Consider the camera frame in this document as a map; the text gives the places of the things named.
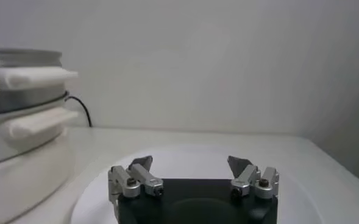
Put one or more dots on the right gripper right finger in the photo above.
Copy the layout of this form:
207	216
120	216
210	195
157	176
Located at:
247	178

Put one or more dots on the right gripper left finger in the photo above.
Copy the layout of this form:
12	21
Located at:
136	178

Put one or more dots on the stainless steel steamer basket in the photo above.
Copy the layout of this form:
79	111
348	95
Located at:
20	79

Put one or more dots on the white round plate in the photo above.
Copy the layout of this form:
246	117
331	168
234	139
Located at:
191	164

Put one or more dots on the white electric pot base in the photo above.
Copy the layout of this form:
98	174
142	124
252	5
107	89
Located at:
23	170

